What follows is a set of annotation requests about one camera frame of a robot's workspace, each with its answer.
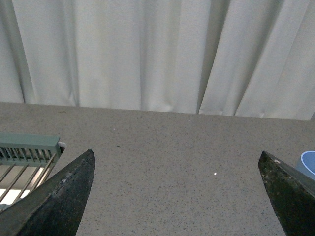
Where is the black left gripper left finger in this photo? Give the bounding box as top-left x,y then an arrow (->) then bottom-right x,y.
0,149 -> 95,236

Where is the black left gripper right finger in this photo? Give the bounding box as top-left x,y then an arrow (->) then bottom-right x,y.
258,151 -> 315,236

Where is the light blue plastic cup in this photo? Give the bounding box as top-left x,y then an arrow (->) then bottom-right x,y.
295,151 -> 315,180

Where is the green dish drying rack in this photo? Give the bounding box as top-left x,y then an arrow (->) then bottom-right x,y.
0,132 -> 66,211

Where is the white pleated curtain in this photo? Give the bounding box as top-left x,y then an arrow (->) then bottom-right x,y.
0,0 -> 315,120

